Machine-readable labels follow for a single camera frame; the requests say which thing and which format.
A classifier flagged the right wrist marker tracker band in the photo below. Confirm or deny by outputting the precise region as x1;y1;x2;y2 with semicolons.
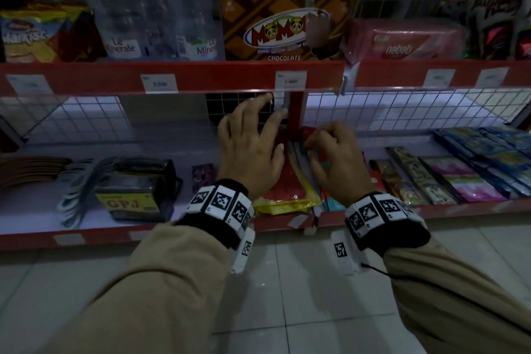
331;191;432;276

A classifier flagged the white wire mesh back panel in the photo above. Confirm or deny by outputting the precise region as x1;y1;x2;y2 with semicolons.
0;88;531;147

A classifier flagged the left wrist marker tracker band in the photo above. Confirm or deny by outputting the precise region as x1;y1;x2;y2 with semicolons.
174;179;257;275

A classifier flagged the teal snack packet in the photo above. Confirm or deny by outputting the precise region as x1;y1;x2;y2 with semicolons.
305;145;347;213

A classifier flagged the red lower shelf edge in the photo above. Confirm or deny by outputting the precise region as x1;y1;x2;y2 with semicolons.
0;199;531;253

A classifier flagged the small purple packet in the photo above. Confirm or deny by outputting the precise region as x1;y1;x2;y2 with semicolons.
192;164;217;194

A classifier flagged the clear plastic tag holder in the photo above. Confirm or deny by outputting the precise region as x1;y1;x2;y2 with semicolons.
340;61;361;96

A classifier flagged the pink sachet pack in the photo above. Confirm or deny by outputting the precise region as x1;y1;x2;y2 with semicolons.
420;155;507;203

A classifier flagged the row of blue sachet packets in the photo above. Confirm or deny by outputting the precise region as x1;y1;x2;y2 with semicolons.
432;126;531;200

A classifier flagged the row of dark snack bags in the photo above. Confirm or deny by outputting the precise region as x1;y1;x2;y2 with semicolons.
442;0;531;62

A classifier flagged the black pack with yellow label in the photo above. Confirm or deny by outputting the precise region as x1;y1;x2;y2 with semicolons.
95;158;183;223

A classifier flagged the person's left forearm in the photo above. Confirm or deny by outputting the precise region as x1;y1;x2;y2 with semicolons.
39;221;234;354

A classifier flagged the person's left hand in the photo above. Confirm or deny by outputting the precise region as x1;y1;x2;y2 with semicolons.
217;93;289;197

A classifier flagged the yellow and blue biscuit packet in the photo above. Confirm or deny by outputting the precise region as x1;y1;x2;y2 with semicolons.
0;9;69;64

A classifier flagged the pack of clear water bottles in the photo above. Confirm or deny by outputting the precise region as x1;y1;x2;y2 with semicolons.
81;0;226;62

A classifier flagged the long yellow strip packet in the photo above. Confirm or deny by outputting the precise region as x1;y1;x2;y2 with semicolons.
288;143;323;208

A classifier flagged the white price tag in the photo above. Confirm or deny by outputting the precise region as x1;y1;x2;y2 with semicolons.
6;74;54;95
423;69;456;88
475;67;509;88
274;71;308;91
140;74;179;95

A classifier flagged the person's right hand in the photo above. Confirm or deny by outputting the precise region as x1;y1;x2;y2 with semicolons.
305;122;376;205

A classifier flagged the red shelf upright post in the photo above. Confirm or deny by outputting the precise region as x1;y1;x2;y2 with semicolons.
285;90;308;139

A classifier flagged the red and yellow snack packet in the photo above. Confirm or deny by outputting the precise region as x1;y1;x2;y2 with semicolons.
253;127;318;214

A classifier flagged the person's right forearm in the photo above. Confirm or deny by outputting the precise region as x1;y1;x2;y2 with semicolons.
381;237;531;354

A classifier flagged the brown chocolate snack box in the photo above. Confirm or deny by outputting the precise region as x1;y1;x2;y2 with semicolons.
221;0;352;62

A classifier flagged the small red snack packet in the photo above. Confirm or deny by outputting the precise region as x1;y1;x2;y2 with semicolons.
300;126;322;151

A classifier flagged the wrist marker tracker band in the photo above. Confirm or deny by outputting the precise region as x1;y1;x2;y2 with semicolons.
331;191;432;276
174;179;257;275

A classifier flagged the row of brown sachet strips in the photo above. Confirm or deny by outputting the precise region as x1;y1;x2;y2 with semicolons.
368;146;457;207

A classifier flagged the stack of brown paper items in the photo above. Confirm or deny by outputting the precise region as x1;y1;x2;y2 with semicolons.
0;157;72;192

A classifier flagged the thin black cable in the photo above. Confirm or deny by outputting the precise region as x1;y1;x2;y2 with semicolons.
362;263;531;317

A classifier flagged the bundle of grey plastic spoons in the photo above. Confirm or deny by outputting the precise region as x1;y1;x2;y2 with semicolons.
56;157;119;229

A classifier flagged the pink wafer pack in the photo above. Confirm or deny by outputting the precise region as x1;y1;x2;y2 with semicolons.
343;19;469;65

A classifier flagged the red upper shelf rail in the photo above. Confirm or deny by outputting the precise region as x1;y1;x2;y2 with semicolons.
0;60;531;97

